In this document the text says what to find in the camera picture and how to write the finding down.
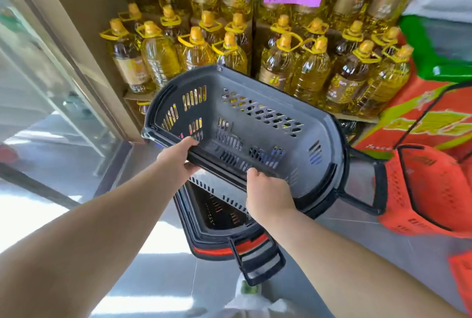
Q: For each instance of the person's left hand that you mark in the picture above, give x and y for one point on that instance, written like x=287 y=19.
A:
x=175 y=163

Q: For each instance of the person's right forearm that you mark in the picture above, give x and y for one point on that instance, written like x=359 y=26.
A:
x=343 y=273

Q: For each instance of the grey plastic shopping basket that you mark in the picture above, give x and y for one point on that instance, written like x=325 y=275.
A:
x=258 y=126

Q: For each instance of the black red-trimmed shopping basket stack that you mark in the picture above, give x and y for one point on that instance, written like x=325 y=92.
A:
x=221 y=242

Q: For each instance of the person's left thumb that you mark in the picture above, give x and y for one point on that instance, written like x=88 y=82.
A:
x=185 y=144

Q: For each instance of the person's right thumb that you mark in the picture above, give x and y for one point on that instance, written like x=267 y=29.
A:
x=253 y=176

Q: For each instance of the display of cooking oil bottles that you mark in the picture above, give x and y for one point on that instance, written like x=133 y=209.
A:
x=158 y=52

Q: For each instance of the glass door with frame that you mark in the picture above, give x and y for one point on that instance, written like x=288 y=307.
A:
x=44 y=89

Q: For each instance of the person's right hand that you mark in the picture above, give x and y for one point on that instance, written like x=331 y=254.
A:
x=269 y=198

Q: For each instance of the red plastic basket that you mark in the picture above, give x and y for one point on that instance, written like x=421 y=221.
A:
x=462 y=273

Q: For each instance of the person's left forearm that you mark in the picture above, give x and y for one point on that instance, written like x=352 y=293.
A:
x=84 y=240

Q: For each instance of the red and green cardboard box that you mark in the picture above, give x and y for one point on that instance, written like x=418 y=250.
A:
x=424 y=122

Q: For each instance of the green crate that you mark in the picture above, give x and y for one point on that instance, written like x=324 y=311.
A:
x=416 y=45

